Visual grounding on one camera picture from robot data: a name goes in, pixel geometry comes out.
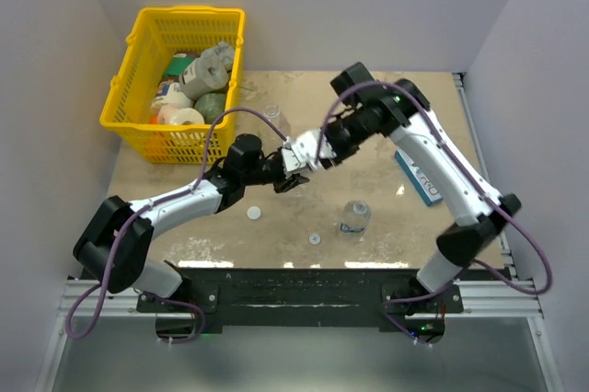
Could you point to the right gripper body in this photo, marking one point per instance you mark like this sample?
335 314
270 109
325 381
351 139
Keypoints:
345 135

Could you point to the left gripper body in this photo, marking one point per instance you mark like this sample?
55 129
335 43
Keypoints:
280 181

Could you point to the clear white bottle cap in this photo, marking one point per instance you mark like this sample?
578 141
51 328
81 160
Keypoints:
314 239

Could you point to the clear labelled bottle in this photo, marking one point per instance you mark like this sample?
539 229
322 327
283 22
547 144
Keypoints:
355 219

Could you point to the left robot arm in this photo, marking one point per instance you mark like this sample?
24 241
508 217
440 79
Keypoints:
115 244

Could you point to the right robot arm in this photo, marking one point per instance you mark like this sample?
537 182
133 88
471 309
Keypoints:
401 113

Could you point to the clear bottle lying near basket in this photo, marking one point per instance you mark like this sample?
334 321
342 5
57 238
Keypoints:
275 115

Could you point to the blue white toothpaste box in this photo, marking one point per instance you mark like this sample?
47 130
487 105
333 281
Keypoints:
429 194

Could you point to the green round fruit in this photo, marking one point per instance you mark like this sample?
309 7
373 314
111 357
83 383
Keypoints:
210 106

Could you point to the white tape roll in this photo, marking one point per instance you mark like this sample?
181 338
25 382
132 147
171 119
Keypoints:
171 115

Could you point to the grey paper roll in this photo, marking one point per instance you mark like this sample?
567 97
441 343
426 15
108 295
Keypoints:
209 72

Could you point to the cream labelled container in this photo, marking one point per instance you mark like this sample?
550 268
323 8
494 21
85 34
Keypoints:
169 93

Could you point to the green box in basket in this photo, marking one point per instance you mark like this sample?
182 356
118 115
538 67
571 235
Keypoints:
178 63

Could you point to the yellow plastic basket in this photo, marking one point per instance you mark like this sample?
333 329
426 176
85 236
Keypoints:
157 34

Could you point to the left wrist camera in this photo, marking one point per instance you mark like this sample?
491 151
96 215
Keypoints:
297 159

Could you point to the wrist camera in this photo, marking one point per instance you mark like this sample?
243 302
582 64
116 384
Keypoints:
297 159
313 153

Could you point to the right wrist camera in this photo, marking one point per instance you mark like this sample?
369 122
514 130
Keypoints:
313 153

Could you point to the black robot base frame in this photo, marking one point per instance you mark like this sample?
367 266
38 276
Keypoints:
384 299

